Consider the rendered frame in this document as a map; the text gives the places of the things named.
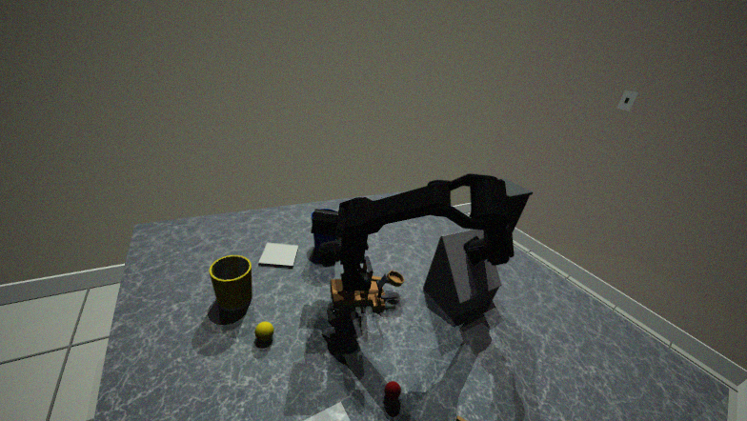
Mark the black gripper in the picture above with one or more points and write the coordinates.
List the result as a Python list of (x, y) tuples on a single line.
[(354, 278)]

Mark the red ball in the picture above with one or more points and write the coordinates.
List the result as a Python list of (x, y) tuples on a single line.
[(392, 390)]

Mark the yellow ball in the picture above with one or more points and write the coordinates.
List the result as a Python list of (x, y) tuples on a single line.
[(264, 331)]

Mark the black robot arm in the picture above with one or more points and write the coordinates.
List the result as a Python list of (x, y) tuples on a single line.
[(358, 217)]

